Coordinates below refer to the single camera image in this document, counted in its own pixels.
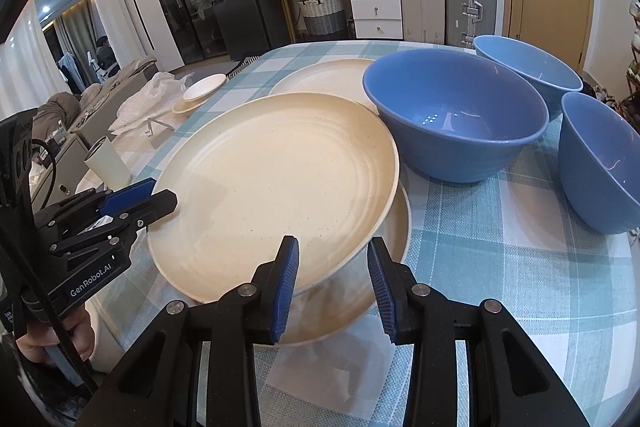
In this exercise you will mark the white curtain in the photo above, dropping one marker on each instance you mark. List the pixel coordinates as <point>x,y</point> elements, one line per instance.
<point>115,7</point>

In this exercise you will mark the large cream plate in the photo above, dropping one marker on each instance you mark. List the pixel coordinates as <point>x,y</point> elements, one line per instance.
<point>270,187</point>
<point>330,309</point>
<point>320,82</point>

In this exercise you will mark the small cream plate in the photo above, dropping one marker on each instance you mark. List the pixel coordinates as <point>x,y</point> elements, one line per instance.
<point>185,108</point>

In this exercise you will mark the person's left hand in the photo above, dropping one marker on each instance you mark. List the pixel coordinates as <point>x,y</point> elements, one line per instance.
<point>80,337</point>

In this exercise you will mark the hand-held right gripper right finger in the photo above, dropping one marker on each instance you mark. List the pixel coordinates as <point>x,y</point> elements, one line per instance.
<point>384,294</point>

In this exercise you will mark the small white plate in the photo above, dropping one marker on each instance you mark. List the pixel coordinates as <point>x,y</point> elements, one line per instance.
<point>205,87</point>

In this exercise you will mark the grey side cabinet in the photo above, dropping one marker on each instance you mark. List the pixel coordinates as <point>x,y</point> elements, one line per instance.
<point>65,167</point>

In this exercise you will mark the blue bowl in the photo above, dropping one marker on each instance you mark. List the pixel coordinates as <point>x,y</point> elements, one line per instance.
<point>595,177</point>
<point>530,67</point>
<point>450,142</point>

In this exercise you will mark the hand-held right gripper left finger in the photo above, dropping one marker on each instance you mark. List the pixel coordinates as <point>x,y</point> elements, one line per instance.
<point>284,292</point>

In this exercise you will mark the grey sofa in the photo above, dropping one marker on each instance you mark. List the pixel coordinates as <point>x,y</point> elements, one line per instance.
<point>100,107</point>

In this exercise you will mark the silver suitcase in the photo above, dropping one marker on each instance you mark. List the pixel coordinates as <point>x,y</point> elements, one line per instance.
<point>470,2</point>

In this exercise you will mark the teal checked tablecloth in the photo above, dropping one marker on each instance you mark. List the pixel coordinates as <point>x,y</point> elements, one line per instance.
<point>480,257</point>

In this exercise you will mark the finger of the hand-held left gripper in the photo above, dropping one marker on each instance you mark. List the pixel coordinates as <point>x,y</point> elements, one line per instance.
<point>157,203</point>
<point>127,198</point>

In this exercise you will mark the woven laundry basket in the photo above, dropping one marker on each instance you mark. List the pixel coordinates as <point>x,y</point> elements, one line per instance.
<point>322,14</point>

